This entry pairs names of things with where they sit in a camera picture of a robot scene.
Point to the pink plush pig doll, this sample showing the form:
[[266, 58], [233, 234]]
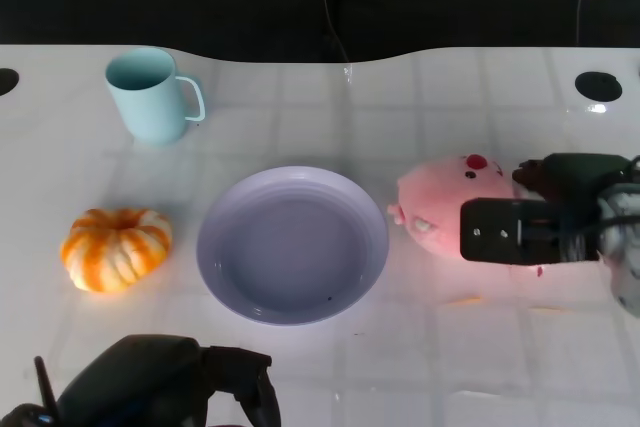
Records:
[[430, 197]]

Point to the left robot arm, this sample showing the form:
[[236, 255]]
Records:
[[22, 416]]

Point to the lavender round plate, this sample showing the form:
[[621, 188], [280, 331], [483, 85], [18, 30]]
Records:
[[292, 247]]

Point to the black round table grommet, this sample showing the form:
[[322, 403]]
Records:
[[7, 82], [597, 86]]

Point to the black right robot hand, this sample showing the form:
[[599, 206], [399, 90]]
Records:
[[500, 232]]

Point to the light blue mug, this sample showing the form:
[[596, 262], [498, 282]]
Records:
[[150, 107]]

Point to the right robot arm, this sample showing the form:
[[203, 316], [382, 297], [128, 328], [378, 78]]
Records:
[[625, 237]]

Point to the small orange strip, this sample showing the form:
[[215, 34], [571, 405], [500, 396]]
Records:
[[466, 300]]

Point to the orange white striped pumpkin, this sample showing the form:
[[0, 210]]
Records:
[[115, 252]]

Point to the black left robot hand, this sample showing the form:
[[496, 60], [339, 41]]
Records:
[[150, 377]]

